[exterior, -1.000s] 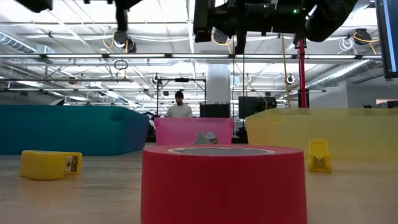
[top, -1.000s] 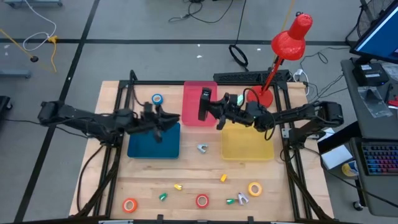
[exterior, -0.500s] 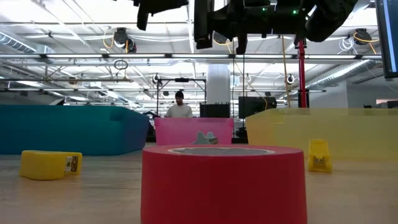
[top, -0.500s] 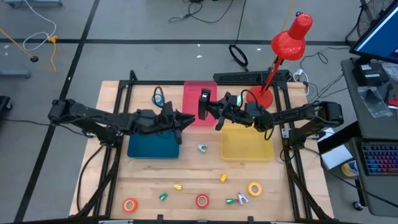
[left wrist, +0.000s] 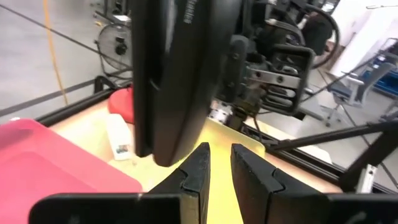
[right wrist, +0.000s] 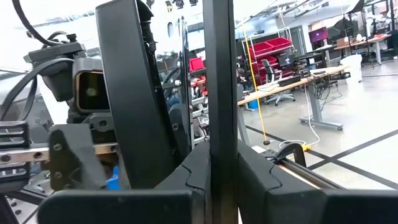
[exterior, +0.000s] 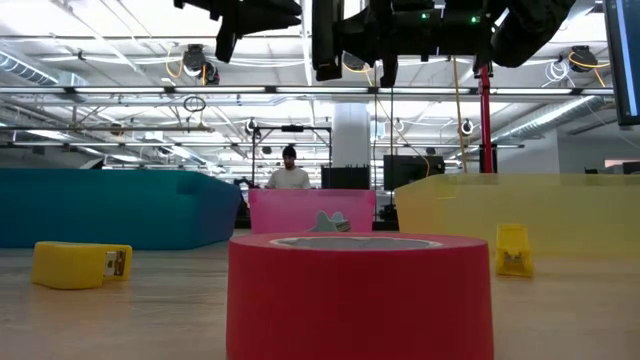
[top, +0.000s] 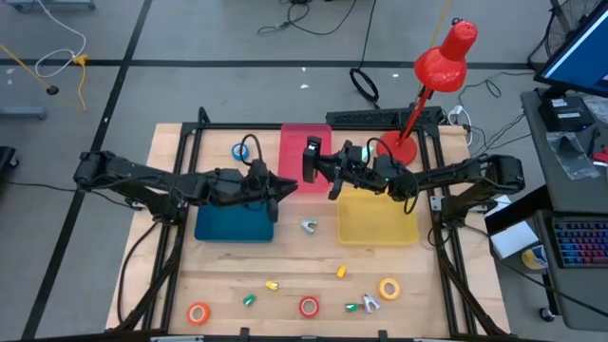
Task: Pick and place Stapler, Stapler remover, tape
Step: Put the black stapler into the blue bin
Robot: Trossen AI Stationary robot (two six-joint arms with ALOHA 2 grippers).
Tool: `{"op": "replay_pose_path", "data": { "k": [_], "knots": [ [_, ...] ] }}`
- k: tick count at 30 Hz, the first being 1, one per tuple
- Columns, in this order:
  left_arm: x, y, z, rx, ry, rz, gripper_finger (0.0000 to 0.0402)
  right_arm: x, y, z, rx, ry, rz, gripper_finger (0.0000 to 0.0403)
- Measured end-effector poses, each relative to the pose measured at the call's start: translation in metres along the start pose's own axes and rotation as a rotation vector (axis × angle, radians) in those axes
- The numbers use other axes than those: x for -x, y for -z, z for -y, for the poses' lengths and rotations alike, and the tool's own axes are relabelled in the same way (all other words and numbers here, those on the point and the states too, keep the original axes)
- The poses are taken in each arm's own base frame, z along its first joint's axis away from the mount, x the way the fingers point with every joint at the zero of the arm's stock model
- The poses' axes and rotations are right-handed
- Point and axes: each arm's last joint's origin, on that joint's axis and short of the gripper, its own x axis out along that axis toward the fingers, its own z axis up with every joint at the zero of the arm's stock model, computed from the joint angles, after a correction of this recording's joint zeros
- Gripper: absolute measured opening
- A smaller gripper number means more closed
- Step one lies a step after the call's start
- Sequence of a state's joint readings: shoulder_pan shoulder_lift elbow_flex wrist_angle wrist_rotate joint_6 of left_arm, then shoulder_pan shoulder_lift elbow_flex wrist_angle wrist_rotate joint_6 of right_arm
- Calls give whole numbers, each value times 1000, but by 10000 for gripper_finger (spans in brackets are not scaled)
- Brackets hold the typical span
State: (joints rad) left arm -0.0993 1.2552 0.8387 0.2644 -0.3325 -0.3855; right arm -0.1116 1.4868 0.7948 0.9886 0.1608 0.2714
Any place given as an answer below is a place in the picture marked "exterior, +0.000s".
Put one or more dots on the pink plastic bin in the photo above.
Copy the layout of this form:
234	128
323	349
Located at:
280	210

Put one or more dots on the yellow plastic bin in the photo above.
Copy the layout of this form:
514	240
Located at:
575	215

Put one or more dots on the teal plastic bin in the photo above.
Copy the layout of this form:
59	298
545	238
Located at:
100	210

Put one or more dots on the black background monitor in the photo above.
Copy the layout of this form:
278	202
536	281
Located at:
412	171
345	178

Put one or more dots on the red desk lamp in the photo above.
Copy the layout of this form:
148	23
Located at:
485	125

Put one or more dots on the black background rig frame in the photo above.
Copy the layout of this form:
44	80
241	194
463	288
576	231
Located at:
292	128

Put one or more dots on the orange-red tape roll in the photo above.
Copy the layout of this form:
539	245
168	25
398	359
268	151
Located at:
350	300

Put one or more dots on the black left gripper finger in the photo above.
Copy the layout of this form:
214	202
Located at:
227	42

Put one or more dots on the yellow mini stapler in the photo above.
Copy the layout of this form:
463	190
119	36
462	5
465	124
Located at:
514	240
70	265

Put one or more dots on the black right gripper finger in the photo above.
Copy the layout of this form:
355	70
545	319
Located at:
389	70
327	40

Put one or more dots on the white building column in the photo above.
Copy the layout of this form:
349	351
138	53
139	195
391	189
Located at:
351	135

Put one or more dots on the black computer monitor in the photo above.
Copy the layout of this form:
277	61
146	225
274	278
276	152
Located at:
625	60

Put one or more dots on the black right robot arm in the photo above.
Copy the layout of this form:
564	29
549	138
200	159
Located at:
530	30

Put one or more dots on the person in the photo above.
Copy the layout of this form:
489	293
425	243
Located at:
288	179

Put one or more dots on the small metal clip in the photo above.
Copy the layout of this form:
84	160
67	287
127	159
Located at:
327	224

